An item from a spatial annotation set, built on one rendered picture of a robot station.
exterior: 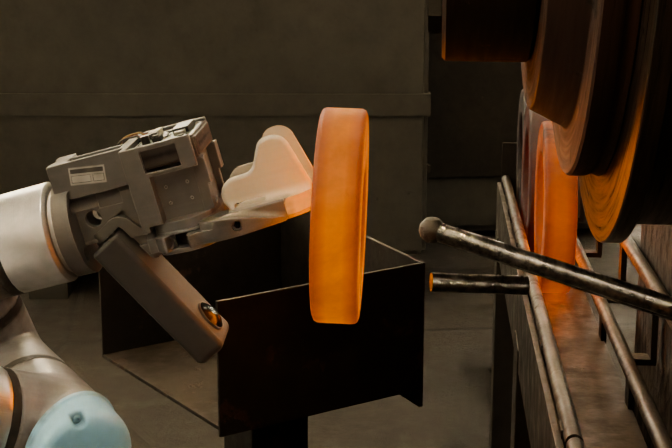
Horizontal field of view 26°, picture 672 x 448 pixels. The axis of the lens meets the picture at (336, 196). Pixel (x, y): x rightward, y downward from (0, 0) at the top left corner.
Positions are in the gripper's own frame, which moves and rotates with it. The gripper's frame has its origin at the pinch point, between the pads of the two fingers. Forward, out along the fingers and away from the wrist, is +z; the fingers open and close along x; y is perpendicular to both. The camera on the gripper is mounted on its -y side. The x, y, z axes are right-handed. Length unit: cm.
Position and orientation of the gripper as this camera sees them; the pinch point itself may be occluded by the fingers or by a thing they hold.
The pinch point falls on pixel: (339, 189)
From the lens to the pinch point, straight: 104.4
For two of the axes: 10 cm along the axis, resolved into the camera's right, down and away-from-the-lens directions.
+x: 0.8, -2.4, 9.7
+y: -2.7, -9.4, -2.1
